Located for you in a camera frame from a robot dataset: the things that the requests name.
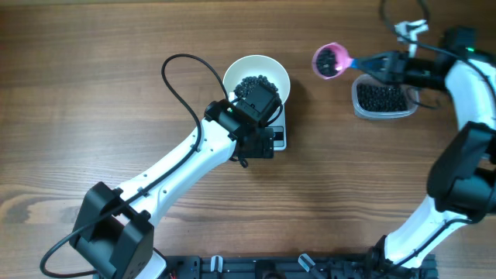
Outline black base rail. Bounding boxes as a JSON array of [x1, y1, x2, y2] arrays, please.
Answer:
[[161, 253, 439, 279]]

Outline clear plastic container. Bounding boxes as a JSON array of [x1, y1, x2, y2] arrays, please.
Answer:
[[352, 74, 419, 120]]

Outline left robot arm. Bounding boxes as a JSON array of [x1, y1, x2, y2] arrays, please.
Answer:
[[70, 84, 289, 278]]

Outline black beans in container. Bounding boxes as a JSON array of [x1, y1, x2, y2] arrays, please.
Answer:
[[356, 84, 408, 112]]

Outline white digital kitchen scale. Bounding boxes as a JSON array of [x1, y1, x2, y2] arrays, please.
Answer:
[[227, 86, 287, 151]]

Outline black beans in bowl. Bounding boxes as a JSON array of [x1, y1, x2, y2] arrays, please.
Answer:
[[233, 75, 278, 98]]

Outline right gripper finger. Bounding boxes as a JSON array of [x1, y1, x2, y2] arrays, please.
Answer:
[[353, 52, 394, 69], [359, 66, 394, 84]]

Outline white bowl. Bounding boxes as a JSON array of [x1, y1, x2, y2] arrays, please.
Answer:
[[223, 55, 291, 103]]

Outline pink scoop blue handle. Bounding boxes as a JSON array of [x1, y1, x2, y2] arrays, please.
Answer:
[[312, 43, 357, 80]]

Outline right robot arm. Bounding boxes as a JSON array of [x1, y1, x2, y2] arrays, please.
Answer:
[[351, 26, 495, 277]]

